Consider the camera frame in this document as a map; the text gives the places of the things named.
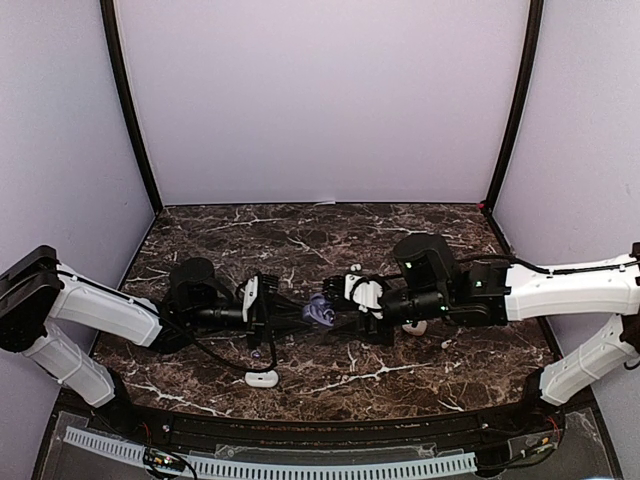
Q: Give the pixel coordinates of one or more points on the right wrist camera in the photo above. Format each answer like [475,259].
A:
[364,293]

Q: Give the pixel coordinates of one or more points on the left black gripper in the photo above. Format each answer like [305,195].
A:
[266,313]

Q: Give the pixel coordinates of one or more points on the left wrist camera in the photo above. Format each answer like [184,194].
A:
[250,294]

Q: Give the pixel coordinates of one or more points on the left black frame post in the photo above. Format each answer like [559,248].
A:
[126,100]

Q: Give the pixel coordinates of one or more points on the white oval charging case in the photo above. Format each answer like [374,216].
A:
[264,380]

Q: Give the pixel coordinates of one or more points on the black frame post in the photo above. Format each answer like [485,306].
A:
[126,100]
[521,89]

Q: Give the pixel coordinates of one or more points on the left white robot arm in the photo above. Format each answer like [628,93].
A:
[38,290]

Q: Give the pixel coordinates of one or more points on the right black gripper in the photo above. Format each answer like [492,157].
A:
[363,330]

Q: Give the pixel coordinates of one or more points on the white slotted cable duct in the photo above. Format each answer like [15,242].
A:
[200,466]

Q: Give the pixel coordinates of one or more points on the beige square charging case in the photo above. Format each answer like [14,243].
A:
[417,329]

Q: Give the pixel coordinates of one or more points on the black front rail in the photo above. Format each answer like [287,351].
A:
[194,430]

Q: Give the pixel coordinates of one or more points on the right black frame post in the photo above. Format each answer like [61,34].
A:
[521,89]

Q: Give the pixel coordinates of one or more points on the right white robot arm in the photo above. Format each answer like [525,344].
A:
[494,290]

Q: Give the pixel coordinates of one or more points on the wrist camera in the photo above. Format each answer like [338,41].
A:
[250,294]
[364,293]

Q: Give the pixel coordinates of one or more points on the purple round charging case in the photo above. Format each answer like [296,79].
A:
[319,310]

